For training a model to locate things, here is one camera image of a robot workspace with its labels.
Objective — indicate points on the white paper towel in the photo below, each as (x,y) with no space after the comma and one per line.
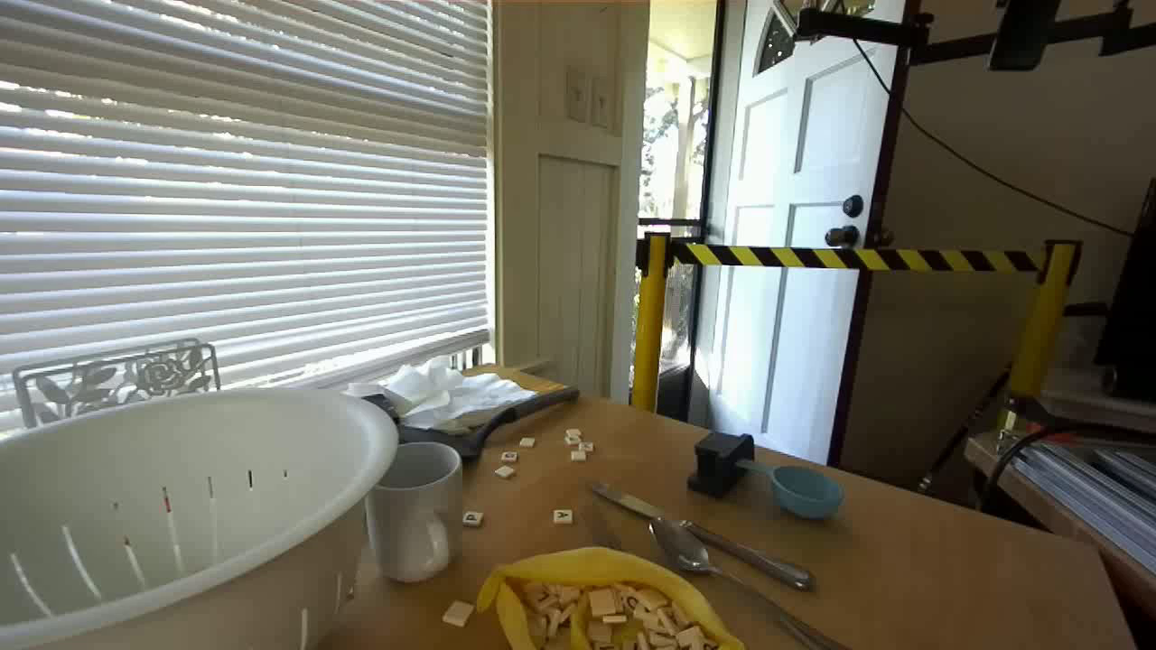
(439,392)

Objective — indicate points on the white ceramic mug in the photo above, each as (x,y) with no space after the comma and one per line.
(417,516)

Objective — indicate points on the wide white window blinds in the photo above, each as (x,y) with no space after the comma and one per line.
(238,182)

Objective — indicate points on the yellow black striped barrier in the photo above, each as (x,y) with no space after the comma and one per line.
(843,257)

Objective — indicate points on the black camera stand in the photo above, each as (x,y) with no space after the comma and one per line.
(868,26)

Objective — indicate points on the white light switch plate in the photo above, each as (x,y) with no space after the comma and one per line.
(592,99)

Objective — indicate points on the brown board panel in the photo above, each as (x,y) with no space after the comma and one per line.
(942,363)

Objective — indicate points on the silver spoon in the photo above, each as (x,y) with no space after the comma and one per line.
(683,547)

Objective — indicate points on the black slanted rod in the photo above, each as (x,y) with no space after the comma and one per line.
(962,436)

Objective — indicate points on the ornate metal rack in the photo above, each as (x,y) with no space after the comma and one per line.
(120,380)

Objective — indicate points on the metal fork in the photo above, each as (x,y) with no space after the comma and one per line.
(722,547)

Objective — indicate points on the small black box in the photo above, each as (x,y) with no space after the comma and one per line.
(719,462)

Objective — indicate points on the black mounted camera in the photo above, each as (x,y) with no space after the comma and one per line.
(1024,30)

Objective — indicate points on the yellow pouch of letter tiles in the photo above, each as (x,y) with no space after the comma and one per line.
(566,562)

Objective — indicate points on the white plastic colander bowl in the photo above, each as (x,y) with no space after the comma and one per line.
(182,507)

